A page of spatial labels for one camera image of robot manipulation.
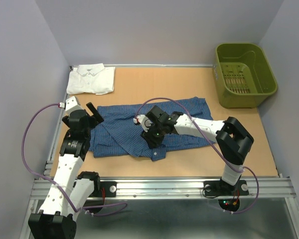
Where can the blue checkered long sleeve shirt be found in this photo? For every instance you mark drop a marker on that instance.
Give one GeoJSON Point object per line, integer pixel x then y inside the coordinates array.
{"type": "Point", "coordinates": [118, 135]}

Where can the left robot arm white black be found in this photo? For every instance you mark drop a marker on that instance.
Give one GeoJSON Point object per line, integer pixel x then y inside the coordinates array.
{"type": "Point", "coordinates": [56, 218]}

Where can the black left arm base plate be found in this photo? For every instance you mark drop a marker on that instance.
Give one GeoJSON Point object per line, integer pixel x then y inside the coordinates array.
{"type": "Point", "coordinates": [106, 189]}

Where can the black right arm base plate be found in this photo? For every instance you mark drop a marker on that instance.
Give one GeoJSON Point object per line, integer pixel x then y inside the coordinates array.
{"type": "Point", "coordinates": [217, 188]}

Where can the folded white shirt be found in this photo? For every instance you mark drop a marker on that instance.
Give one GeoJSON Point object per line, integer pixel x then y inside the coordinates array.
{"type": "Point", "coordinates": [92, 79]}

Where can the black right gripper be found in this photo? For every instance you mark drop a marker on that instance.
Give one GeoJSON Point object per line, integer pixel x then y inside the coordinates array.
{"type": "Point", "coordinates": [152, 142]}

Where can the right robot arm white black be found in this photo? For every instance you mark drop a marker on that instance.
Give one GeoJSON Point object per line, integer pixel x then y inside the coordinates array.
{"type": "Point", "coordinates": [232, 138]}

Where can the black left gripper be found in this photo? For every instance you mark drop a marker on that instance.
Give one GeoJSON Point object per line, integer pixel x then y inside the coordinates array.
{"type": "Point", "coordinates": [97, 118]}

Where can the green plastic basket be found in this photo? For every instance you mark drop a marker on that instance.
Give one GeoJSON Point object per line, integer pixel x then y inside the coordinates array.
{"type": "Point", "coordinates": [242, 75]}

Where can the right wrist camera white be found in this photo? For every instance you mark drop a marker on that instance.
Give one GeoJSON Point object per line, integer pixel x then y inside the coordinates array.
{"type": "Point", "coordinates": [143, 121]}

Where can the aluminium mounting rail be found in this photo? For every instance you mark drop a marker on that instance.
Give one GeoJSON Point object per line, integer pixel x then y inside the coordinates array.
{"type": "Point", "coordinates": [146, 188]}

